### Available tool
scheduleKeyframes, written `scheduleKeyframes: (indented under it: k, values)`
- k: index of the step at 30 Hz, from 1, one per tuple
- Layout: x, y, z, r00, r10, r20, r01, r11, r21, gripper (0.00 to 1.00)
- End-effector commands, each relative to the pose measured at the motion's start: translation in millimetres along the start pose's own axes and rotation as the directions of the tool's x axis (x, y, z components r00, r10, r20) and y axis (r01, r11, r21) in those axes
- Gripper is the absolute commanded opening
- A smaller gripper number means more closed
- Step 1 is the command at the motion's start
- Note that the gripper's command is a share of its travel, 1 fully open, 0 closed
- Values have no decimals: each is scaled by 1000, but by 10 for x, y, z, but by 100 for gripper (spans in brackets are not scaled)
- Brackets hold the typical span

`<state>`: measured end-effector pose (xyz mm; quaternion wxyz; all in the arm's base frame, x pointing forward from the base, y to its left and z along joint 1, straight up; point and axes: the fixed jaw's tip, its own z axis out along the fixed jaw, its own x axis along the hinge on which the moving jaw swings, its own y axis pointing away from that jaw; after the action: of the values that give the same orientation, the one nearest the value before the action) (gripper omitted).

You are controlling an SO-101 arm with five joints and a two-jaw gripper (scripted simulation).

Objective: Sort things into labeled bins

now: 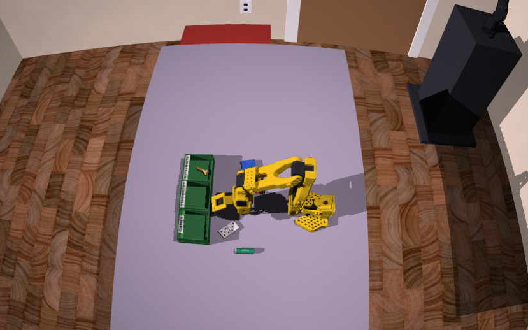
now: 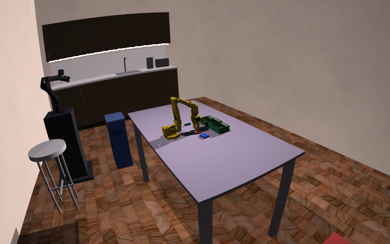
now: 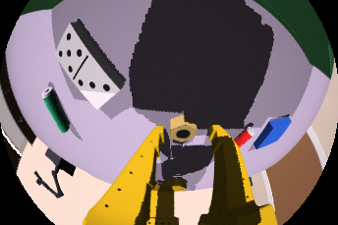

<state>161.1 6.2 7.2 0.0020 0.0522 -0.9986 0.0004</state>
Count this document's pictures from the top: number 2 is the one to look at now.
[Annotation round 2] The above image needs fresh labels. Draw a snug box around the green bin rack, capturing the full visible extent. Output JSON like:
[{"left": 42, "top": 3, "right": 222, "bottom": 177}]
[{"left": 200, "top": 116, "right": 230, "bottom": 134}]

